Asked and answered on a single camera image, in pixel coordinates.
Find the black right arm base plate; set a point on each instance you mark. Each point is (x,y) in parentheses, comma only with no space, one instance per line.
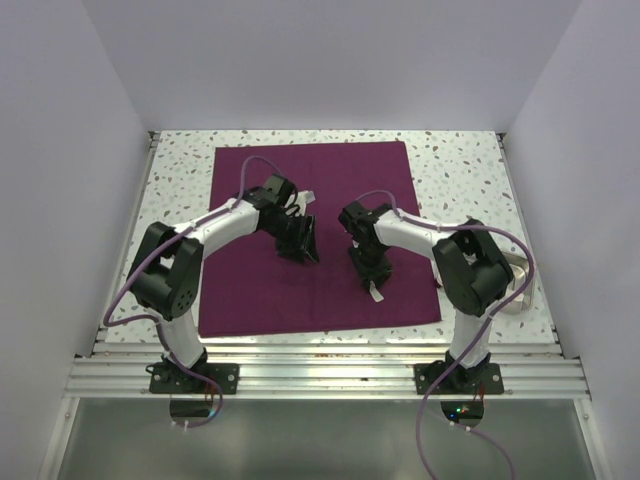
(485,379)

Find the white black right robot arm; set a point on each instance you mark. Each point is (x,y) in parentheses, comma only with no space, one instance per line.
(376,231)

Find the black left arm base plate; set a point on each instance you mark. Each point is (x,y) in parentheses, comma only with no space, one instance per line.
(167,378)

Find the stainless steel tray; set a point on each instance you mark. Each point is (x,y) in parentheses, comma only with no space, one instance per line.
(520,280)

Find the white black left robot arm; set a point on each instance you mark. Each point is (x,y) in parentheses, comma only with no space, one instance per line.
(166,272)

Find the purple cloth mat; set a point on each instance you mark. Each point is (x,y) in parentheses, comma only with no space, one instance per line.
(247,289)

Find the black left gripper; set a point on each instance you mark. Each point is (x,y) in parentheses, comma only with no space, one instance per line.
(302,244)

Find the aluminium frame rail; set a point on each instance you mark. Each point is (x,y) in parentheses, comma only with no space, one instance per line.
(328,371)

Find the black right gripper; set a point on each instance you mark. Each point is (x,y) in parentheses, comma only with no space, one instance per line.
(379,272)

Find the white gauze roll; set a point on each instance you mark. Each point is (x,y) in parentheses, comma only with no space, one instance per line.
(375,293)

